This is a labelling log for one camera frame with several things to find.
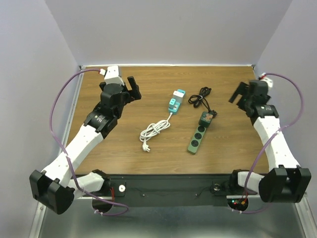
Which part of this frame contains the small teal cube adapter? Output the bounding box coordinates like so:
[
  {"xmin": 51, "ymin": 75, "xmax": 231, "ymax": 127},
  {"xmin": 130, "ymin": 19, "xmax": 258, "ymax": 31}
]
[{"xmin": 169, "ymin": 98, "xmax": 176, "ymax": 108}]

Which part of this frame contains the dark green cube adapter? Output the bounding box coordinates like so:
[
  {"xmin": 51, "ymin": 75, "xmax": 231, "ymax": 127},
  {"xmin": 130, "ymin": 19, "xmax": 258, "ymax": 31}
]
[{"xmin": 199, "ymin": 112, "xmax": 213, "ymax": 128}]

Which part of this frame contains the white charger plug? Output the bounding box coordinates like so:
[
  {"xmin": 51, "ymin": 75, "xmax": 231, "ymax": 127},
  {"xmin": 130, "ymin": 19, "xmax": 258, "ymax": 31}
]
[{"xmin": 173, "ymin": 90, "xmax": 185, "ymax": 102}]

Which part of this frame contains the blue usb socket strip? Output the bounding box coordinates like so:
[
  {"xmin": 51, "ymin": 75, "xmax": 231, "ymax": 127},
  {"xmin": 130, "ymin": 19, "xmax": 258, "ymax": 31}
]
[{"xmin": 168, "ymin": 89, "xmax": 186, "ymax": 115}]

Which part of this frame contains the green power strip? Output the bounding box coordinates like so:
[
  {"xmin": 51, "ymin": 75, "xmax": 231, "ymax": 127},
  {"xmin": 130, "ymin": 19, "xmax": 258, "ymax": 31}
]
[{"xmin": 187, "ymin": 125, "xmax": 207, "ymax": 155}]

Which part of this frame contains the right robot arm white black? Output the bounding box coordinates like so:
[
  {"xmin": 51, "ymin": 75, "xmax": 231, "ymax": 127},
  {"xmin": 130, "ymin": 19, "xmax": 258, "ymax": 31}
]
[{"xmin": 228, "ymin": 77, "xmax": 312, "ymax": 203}]

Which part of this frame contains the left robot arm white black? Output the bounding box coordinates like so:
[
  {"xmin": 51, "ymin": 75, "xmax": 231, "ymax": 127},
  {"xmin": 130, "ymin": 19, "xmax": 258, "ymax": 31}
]
[{"xmin": 29, "ymin": 76, "xmax": 142, "ymax": 214}]

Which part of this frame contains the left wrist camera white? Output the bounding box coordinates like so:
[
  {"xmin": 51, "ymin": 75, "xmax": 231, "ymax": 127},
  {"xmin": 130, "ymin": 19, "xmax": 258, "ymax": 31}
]
[{"xmin": 104, "ymin": 65, "xmax": 124, "ymax": 85}]

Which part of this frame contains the white cord of blue strip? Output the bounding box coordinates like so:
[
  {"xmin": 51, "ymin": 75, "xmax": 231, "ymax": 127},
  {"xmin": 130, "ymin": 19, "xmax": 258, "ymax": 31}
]
[{"xmin": 140, "ymin": 113, "xmax": 173, "ymax": 154}]

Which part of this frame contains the black power cord with plug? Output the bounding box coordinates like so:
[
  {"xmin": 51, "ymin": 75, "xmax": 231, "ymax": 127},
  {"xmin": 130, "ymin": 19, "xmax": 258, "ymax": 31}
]
[{"xmin": 188, "ymin": 86, "xmax": 218, "ymax": 119}]

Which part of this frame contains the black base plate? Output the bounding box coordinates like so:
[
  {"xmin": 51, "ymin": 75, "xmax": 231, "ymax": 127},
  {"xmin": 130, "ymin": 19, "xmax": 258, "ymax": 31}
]
[{"xmin": 81, "ymin": 174, "xmax": 263, "ymax": 208}]

